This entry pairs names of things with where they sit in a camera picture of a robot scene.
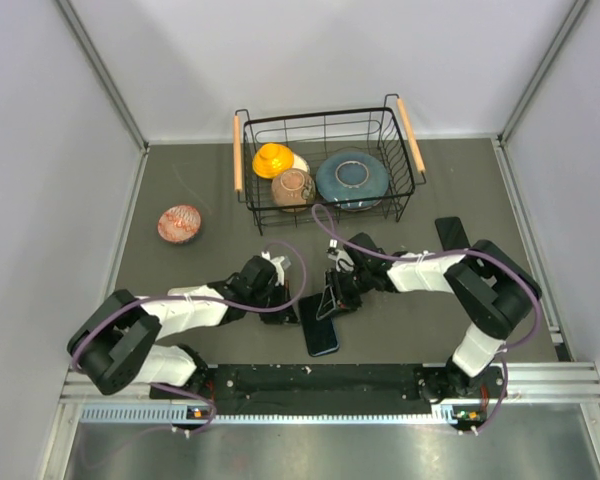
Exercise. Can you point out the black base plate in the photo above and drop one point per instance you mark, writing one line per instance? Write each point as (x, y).
(415, 381)

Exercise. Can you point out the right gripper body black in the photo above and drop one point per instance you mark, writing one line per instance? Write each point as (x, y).
(353, 284)

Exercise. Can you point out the brown ceramic bowl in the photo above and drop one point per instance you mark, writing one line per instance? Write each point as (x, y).
(293, 190)

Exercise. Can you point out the blue smartphone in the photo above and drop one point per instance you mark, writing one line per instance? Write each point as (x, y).
(320, 335)

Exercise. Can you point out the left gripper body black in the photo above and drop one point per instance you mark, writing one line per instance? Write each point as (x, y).
(271, 297)

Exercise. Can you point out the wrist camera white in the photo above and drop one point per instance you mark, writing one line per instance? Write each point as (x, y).
(281, 264)
(341, 259)

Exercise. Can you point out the blue ceramic plate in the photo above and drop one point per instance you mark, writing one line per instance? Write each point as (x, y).
(352, 181)

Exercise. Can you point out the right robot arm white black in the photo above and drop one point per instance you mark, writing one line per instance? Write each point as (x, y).
(494, 291)

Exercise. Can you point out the yellow bowl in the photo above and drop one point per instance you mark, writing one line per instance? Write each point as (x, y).
(272, 159)

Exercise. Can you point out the white bowl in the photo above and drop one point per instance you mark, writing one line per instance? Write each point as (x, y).
(300, 163)

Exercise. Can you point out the black smartphone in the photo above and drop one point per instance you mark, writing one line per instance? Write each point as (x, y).
(451, 233)

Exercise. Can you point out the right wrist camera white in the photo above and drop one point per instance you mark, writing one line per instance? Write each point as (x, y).
(341, 259)

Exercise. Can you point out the red patterned bowl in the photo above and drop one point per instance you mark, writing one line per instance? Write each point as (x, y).
(179, 224)

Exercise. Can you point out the slotted cable duct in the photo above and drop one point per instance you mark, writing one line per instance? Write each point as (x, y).
(183, 414)

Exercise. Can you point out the black wire dish basket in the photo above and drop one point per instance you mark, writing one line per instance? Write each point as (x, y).
(384, 132)

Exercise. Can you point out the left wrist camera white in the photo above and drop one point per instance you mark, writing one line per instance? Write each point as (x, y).
(281, 264)

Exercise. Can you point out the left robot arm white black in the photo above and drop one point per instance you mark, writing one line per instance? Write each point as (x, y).
(118, 345)

